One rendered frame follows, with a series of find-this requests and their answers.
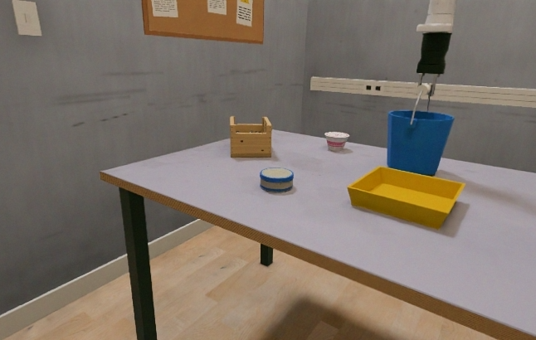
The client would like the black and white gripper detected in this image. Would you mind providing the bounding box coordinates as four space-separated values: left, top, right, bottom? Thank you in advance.
417 13 454 96

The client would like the wooden crate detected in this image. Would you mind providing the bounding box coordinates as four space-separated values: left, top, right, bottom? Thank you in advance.
230 116 272 158

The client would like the yellow rectangular tray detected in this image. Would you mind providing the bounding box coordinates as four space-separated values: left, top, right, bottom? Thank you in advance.
347 166 465 230

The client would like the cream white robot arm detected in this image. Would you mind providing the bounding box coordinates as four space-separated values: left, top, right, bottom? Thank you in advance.
427 0 456 16

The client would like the white yogurt cup with lid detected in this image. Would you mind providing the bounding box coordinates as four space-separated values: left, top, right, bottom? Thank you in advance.
324 132 349 151

